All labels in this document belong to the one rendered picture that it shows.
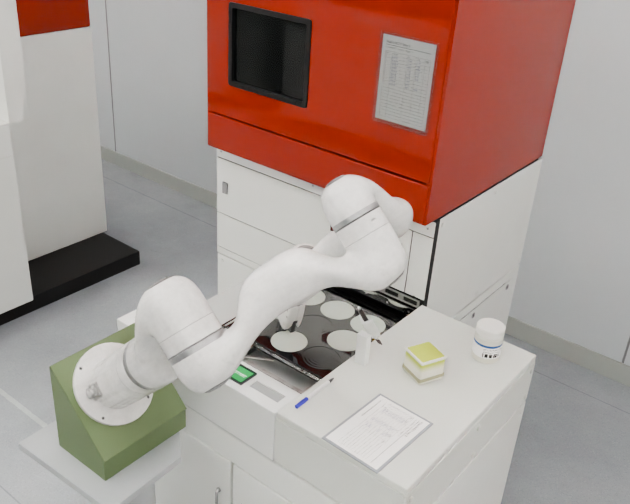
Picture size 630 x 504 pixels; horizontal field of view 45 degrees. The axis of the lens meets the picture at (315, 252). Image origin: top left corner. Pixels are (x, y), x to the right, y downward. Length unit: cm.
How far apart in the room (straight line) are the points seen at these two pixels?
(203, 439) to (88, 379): 38
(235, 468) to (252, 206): 89
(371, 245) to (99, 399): 71
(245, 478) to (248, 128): 101
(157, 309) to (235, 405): 46
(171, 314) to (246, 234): 111
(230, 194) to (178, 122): 248
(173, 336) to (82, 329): 234
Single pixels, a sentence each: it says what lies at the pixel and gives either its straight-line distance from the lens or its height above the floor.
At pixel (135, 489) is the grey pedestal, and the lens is 177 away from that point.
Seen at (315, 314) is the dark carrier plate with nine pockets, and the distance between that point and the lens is 216.
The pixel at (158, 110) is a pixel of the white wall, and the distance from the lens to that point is 506.
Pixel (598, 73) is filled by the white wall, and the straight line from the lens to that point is 334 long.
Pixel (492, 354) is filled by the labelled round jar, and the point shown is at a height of 100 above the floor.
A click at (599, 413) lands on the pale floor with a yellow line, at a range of 354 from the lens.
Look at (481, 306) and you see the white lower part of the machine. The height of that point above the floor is 76.
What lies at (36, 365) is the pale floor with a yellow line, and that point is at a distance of 356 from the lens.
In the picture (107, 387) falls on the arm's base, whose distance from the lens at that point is 169.
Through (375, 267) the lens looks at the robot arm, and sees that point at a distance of 140.
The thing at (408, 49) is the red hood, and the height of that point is 166.
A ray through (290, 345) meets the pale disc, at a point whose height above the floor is 90.
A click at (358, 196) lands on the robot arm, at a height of 151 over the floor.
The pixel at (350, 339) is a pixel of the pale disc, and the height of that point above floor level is 90.
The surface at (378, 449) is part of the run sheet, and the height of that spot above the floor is 97.
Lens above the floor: 208
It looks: 28 degrees down
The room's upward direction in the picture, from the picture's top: 4 degrees clockwise
